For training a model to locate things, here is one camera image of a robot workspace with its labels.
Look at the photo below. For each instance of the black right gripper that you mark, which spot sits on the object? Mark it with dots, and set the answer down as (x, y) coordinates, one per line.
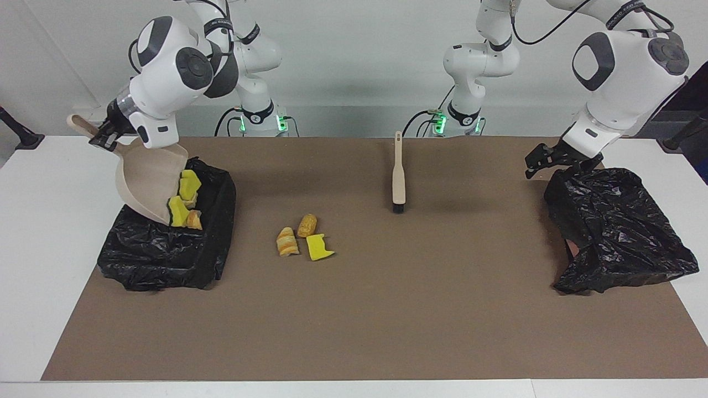
(121, 131)

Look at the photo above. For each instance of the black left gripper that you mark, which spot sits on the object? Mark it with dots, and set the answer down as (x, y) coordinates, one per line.
(569, 157)

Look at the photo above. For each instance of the beige plastic dustpan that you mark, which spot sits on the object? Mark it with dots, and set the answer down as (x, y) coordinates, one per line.
(146, 177)

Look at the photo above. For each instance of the large yellow sponge piece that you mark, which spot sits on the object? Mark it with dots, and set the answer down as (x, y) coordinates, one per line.
(189, 184)

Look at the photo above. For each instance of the small yellow sponge piece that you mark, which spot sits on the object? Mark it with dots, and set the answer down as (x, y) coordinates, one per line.
(178, 211)

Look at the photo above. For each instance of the pale bread piece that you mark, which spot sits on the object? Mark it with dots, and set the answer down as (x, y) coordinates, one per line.
(191, 203)

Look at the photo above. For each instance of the orange striped croissant piece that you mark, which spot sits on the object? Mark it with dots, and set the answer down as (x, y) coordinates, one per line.
(194, 220)

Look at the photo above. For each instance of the beige hand brush black bristles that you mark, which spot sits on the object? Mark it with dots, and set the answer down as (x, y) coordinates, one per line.
(399, 182)

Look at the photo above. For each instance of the striped bread roll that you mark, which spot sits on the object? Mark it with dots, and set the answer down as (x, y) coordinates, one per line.
(287, 242)

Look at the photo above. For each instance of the brown bread roll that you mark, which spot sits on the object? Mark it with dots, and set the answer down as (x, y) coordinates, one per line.
(307, 225)

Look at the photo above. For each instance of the notched yellow sponge piece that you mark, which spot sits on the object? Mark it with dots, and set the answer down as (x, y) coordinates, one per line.
(318, 247)

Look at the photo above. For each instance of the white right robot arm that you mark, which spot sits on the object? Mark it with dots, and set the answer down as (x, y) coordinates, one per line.
(160, 94)

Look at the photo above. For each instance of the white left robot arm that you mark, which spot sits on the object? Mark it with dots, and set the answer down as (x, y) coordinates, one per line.
(625, 83)

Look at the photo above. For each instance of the black bag bin showing pink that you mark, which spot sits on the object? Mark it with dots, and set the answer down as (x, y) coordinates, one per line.
(619, 237)

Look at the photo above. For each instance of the black bag lined bin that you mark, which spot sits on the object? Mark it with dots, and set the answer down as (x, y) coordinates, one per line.
(166, 254)

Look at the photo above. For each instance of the white box yellow labels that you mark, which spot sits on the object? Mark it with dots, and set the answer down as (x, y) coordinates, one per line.
(91, 112)

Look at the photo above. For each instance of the dark background panel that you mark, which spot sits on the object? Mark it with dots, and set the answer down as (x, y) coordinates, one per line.
(699, 94)

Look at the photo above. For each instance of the brown table mat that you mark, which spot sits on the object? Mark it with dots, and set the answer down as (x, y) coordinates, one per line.
(332, 342)

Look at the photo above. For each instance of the black camera stand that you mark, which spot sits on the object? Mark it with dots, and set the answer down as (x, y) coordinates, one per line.
(25, 138)
(677, 142)

